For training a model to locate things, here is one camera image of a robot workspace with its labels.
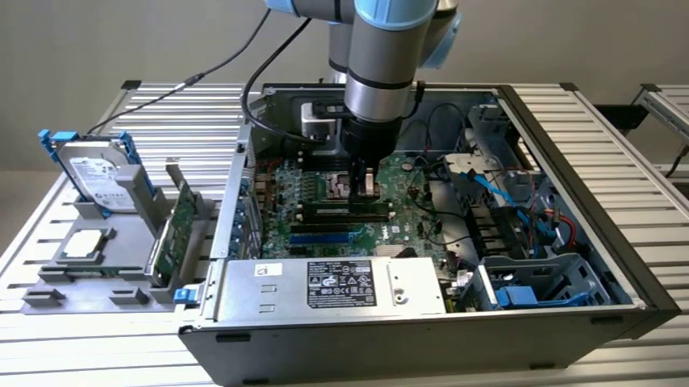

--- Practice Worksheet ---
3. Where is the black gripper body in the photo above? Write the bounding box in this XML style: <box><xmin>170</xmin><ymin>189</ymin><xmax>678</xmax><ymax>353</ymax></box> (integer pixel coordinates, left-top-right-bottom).
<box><xmin>341</xmin><ymin>114</ymin><xmax>401</xmax><ymax>163</ymax></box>

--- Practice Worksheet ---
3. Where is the green RAM stick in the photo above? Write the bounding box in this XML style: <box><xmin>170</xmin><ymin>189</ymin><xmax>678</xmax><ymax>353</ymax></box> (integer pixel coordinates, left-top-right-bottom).
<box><xmin>304</xmin><ymin>203</ymin><xmax>390</xmax><ymax>217</ymax></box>

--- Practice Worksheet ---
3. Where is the green Dell motherboard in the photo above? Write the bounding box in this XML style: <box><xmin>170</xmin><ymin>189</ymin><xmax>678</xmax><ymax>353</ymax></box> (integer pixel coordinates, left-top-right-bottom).
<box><xmin>253</xmin><ymin>151</ymin><xmax>459</xmax><ymax>263</ymax></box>

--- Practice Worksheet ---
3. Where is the blue expansion slot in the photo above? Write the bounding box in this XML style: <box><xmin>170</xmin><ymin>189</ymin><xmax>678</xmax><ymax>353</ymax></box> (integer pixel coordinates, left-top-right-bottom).
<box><xmin>290</xmin><ymin>233</ymin><xmax>360</xmax><ymax>245</ymax></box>

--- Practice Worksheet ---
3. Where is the open grey PC case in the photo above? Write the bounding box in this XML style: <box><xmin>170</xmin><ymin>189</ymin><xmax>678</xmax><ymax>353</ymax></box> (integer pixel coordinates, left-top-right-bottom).
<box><xmin>177</xmin><ymin>82</ymin><xmax>684</xmax><ymax>384</ymax></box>

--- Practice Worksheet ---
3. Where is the silver power supply unit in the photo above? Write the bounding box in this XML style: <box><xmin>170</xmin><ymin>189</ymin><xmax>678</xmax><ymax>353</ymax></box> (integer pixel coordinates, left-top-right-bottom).
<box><xmin>208</xmin><ymin>256</ymin><xmax>448</xmax><ymax>322</ymax></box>

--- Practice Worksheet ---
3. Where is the black case fan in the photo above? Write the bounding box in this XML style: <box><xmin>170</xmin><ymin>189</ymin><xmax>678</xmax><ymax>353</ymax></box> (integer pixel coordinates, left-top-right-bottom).
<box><xmin>492</xmin><ymin>207</ymin><xmax>543</xmax><ymax>257</ymax></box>

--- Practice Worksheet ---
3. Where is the green graphics card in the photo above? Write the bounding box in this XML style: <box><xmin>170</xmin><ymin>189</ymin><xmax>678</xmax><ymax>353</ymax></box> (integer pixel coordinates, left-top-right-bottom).
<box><xmin>146</xmin><ymin>181</ymin><xmax>202</xmax><ymax>289</ymax></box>

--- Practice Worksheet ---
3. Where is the grey disk bay cage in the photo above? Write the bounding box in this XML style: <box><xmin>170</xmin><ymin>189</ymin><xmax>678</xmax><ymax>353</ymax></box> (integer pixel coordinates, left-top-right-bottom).
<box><xmin>463</xmin><ymin>252</ymin><xmax>620</xmax><ymax>311</ymax></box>

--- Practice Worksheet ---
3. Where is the grey parts rack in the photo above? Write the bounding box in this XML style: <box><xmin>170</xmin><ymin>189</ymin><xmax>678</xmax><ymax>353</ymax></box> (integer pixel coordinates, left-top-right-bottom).
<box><xmin>21</xmin><ymin>159</ymin><xmax>222</xmax><ymax>315</ymax></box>

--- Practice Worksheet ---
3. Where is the neighbouring metal slat table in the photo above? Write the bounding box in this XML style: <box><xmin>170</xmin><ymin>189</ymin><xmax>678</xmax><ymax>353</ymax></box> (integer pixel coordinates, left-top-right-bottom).
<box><xmin>632</xmin><ymin>83</ymin><xmax>689</xmax><ymax>178</ymax></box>

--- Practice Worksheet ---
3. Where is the CPU socket with metal frame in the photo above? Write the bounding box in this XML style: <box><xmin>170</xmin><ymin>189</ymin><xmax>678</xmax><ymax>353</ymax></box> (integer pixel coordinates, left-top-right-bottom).
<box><xmin>320</xmin><ymin>171</ymin><xmax>392</xmax><ymax>202</ymax></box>

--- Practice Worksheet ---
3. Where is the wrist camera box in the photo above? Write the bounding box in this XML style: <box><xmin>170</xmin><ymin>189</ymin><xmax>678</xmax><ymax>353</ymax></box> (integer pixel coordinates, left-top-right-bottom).
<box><xmin>298</xmin><ymin>100</ymin><xmax>349</xmax><ymax>156</ymax></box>

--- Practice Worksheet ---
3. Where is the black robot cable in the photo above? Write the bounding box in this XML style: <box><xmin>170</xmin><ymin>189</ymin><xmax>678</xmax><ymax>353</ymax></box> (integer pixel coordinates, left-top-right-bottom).
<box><xmin>241</xmin><ymin>15</ymin><xmax>328</xmax><ymax>145</ymax></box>

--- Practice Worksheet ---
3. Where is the metal drive carrier bracket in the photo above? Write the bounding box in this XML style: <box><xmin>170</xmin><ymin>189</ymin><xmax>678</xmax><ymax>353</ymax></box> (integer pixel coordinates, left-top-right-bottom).
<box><xmin>444</xmin><ymin>103</ymin><xmax>540</xmax><ymax>194</ymax></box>

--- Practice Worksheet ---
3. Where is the blue SATA wire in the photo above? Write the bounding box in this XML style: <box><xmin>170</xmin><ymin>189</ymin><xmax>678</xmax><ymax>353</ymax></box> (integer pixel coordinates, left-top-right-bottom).
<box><xmin>465</xmin><ymin>171</ymin><xmax>556</xmax><ymax>247</ymax></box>

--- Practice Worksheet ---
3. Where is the red wire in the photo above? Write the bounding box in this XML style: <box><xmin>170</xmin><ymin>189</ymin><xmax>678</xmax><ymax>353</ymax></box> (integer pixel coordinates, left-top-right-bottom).
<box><xmin>557</xmin><ymin>215</ymin><xmax>579</xmax><ymax>251</ymax></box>

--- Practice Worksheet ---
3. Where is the thin black cable with connector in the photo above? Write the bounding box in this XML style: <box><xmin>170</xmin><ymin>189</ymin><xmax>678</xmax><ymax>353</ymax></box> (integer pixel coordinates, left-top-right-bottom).
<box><xmin>86</xmin><ymin>7</ymin><xmax>274</xmax><ymax>136</ymax></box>

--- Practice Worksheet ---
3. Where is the hard disk in blue bracket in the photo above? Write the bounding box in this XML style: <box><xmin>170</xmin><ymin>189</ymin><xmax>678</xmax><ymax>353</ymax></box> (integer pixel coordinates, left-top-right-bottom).
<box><xmin>37</xmin><ymin>128</ymin><xmax>142</xmax><ymax>218</ymax></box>

